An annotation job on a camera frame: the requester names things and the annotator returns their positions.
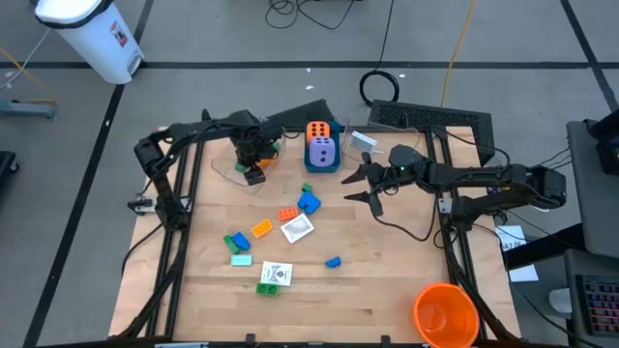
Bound orange foam die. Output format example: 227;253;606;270
305;120;333;145

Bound black floor cable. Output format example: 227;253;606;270
264;0;359;31

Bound playing card box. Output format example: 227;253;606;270
350;130;379;155
280;213;315;245
259;260;294;288

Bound black desk bar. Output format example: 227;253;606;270
502;222;586;272

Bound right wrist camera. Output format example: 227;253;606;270
388;143;429;183

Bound purple foam die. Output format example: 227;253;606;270
308;136;337;168

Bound white paper sheet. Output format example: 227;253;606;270
495;224;528;253
508;263;540;283

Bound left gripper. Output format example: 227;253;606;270
234;120;284;188

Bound orange pumpkin bucket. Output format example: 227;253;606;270
411;282;481;348

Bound black chair base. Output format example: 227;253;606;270
0;150;21;176

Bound yellow toy brick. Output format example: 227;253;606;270
251;218;275;239

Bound large blue toy block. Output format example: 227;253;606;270
297;190;323;216

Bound black coiled cable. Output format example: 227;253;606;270
358;0;401;108

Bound yellow cable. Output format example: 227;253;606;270
440;0;479;108

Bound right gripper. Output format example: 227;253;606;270
340;152;402;218

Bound white trash can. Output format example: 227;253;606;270
34;0;145;86

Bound grey desk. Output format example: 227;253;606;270
566;118;619;260
563;248;619;348

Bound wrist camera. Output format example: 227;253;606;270
255;120;286;146
388;143;429;183

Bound black desk device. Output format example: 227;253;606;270
582;108;619;176

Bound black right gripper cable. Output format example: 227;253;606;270
374;181;441;243

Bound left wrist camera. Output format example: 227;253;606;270
255;120;286;146

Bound white round device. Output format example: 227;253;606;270
548;287;574;314

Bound grey stand base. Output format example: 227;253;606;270
0;99;57;120

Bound backlit keyboard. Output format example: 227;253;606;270
575;274;619;338

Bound teal plastic bin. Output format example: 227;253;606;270
303;120;342;174

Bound black wedge panel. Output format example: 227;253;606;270
265;99;340;129

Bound clear plastic bin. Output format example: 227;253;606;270
340;120;421;181
211;117;289;193

